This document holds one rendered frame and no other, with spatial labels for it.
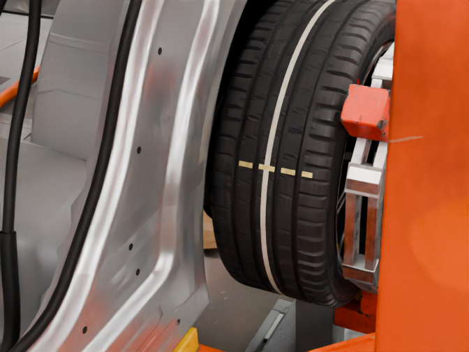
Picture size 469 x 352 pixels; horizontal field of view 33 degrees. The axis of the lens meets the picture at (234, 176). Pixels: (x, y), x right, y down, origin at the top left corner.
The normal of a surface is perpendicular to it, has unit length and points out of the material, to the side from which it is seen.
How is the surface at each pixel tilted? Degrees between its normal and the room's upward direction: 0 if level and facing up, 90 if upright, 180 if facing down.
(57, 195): 6
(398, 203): 90
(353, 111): 45
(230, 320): 0
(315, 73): 35
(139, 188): 90
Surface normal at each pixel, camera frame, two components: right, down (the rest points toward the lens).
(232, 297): -0.04, -0.86
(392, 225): -0.43, 0.48
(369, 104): -0.33, -0.26
